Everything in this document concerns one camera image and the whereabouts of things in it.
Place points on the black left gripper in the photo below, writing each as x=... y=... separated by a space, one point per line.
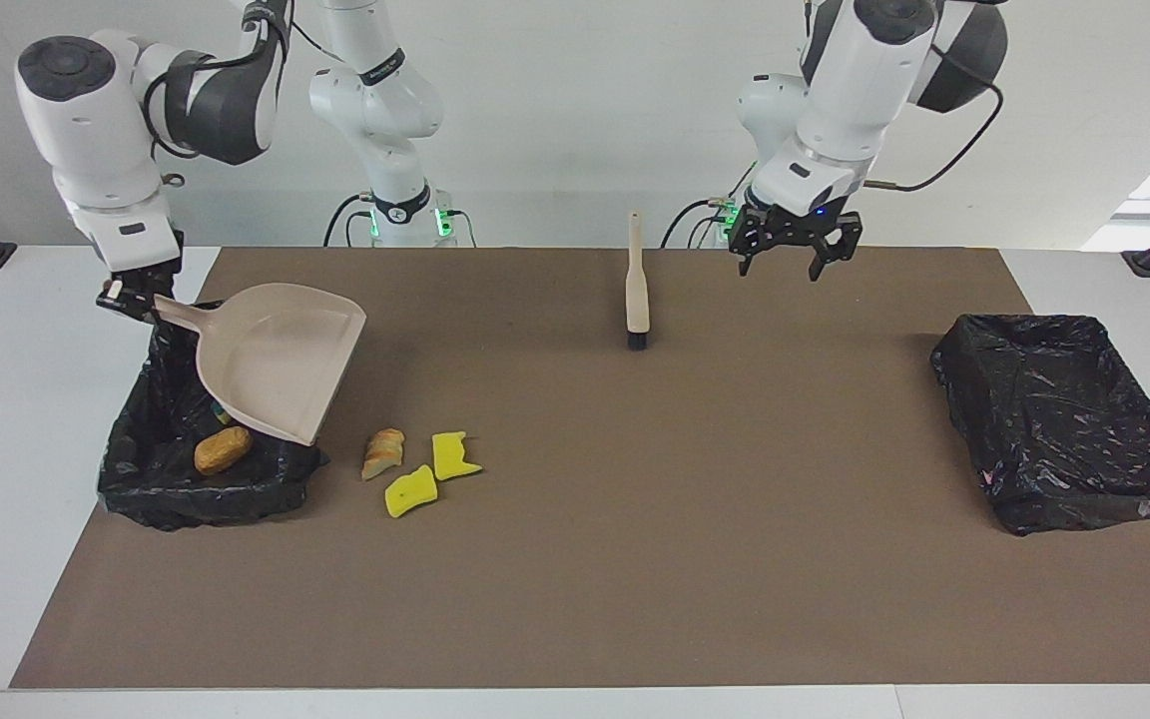
x=800 y=228

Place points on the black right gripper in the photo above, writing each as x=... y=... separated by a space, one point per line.
x=151 y=278

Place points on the yellow sponge piece green backing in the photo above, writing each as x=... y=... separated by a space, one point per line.
x=221 y=411

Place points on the beige plastic dustpan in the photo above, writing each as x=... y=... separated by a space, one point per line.
x=276 y=359

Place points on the beige brush with black bristles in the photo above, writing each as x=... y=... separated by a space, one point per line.
x=638 y=290

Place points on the brown oval bread roll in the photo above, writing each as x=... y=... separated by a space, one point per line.
x=224 y=449

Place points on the striped bread slice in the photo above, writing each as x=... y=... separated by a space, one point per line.
x=382 y=454

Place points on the yellow sponge piece with dot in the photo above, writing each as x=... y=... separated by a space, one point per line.
x=410 y=492

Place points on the notched yellow sponge piece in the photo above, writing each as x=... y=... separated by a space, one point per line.
x=450 y=457

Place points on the bin lined with black bag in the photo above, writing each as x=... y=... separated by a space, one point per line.
x=136 y=469
x=1064 y=419

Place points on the brown table mat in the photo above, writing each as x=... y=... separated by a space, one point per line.
x=835 y=599

